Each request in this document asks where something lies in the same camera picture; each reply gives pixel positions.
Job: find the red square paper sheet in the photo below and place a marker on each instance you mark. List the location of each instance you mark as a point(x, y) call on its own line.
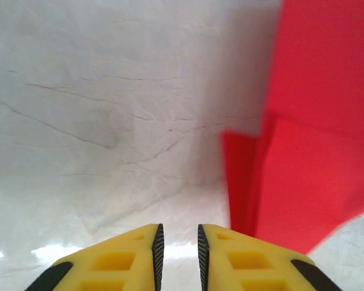
point(306, 151)

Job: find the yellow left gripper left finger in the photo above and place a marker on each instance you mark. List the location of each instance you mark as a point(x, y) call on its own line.
point(115, 263)

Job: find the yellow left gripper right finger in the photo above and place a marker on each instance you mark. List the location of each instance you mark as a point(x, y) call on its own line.
point(248, 266)

